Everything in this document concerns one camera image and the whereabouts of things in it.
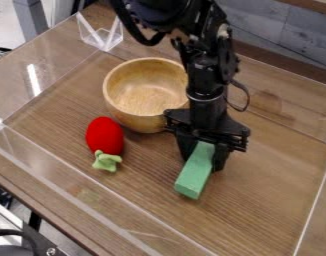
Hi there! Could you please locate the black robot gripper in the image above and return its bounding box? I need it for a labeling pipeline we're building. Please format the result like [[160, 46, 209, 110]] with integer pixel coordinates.
[[163, 99, 249, 172]]

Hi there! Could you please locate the green rectangular block stick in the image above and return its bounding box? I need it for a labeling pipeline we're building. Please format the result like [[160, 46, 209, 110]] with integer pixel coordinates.
[[173, 142, 215, 200]]

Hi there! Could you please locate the light brown wooden bowl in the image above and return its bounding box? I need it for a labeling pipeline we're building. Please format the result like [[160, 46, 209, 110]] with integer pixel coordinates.
[[103, 57, 188, 133]]

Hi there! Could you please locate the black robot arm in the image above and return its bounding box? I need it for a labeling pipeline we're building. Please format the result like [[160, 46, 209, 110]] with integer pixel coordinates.
[[109, 0, 249, 171]]

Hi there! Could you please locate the red plush strawberry toy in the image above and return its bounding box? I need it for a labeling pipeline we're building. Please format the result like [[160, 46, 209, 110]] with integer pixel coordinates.
[[85, 116, 124, 172]]

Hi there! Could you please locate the grey cabinet leg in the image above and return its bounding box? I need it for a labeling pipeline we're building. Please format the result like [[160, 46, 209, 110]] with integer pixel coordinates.
[[12, 0, 49, 41]]

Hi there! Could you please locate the clear acrylic enclosure wall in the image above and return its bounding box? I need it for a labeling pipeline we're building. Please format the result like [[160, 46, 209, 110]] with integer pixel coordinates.
[[0, 12, 326, 256]]

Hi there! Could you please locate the black table clamp mount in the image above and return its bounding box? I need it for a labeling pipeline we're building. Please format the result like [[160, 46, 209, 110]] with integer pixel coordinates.
[[21, 223, 69, 256]]

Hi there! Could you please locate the black cable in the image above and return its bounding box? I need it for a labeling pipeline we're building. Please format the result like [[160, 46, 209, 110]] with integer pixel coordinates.
[[0, 227, 37, 256]]

